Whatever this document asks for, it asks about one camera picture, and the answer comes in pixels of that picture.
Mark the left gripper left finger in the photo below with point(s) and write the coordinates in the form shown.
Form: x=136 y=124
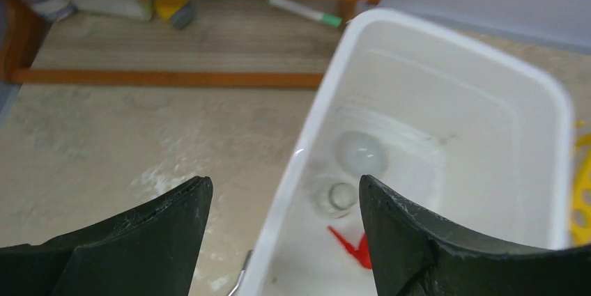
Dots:
x=151 y=249

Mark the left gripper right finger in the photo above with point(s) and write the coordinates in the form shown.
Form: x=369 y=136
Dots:
x=415 y=251

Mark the red cap wash bottle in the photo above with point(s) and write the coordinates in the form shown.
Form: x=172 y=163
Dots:
x=359 y=251

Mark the small glass jar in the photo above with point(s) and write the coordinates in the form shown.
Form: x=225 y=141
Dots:
x=336 y=200

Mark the clear watch glass dish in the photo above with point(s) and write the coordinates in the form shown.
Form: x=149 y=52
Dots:
x=359 y=153

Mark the white plastic bin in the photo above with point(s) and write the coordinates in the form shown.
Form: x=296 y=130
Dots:
x=472 y=133

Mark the metal crucible tongs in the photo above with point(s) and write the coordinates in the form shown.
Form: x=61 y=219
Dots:
x=239 y=280

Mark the yellow test tube rack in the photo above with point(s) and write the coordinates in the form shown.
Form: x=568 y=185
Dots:
x=580 y=203

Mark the yellow grey small object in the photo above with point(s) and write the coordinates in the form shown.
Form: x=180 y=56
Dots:
x=177 y=13

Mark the white green marker pen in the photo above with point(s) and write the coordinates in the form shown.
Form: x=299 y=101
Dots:
x=306 y=12

